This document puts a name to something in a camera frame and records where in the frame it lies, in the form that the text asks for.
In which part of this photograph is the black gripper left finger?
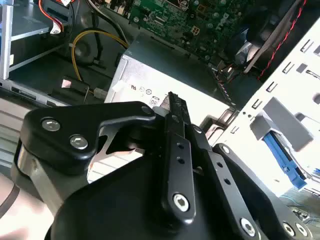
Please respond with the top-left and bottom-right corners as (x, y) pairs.
(13, 91), (198, 224)

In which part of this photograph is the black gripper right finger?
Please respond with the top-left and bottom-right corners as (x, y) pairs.
(185, 123), (312, 240)

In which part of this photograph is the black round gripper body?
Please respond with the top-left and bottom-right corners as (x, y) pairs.
(44, 129), (253, 240)

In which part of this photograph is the hard disk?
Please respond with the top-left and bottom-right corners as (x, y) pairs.
(262, 114), (320, 193)

